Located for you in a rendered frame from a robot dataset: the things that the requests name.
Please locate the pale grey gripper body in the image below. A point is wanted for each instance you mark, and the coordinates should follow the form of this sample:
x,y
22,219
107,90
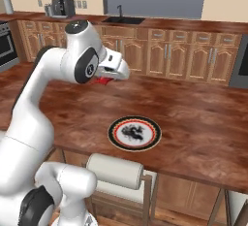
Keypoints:
x,y
118,70

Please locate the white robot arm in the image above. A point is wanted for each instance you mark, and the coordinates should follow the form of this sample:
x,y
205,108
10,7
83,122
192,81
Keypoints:
x,y
30,129

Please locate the round black red patterned plate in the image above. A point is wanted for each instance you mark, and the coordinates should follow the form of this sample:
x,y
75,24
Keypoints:
x,y
134,134

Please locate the small red object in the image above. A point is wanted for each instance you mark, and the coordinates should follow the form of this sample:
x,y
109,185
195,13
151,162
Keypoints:
x,y
102,81

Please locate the black sink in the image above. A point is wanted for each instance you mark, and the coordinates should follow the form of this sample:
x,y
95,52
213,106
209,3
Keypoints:
x,y
124,20

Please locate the black tap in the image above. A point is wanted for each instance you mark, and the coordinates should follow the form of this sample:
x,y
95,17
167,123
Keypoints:
x,y
120,10

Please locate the wooden base cupboard run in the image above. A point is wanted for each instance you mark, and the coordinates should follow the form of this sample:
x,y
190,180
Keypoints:
x,y
180,53

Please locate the black silver coffee machine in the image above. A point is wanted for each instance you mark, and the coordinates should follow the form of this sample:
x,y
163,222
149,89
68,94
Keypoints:
x,y
63,6

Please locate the white cushioned wooden stool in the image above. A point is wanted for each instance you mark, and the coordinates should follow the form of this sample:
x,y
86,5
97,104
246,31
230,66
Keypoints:
x,y
237,205
114,171

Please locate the black steel oven range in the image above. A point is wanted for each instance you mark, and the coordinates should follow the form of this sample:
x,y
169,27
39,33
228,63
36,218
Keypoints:
x,y
7,45

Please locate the grey dishwasher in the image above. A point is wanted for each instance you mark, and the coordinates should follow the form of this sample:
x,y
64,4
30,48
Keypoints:
x,y
240,63

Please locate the white paper towel roll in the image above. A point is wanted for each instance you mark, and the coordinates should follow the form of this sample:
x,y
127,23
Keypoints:
x,y
7,5

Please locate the wooden island cupboard panel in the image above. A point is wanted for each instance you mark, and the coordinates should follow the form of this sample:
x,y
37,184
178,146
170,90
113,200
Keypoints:
x,y
187,194

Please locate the grey double wall socket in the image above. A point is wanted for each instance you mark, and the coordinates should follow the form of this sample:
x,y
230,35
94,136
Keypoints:
x,y
81,4

